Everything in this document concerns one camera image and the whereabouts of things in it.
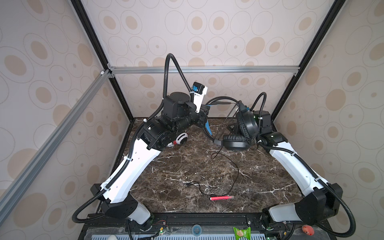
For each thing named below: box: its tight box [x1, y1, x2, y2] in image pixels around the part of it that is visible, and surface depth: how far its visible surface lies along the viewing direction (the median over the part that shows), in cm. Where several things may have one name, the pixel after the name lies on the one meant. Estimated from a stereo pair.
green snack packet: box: [232, 227, 252, 240], surface depth 71 cm
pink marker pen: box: [209, 195, 235, 201], surface depth 83 cm
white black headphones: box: [167, 132, 189, 148], surface depth 101 cm
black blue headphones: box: [202, 96, 260, 151], surface depth 49 cm
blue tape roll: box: [192, 224, 202, 237], surface depth 73 cm
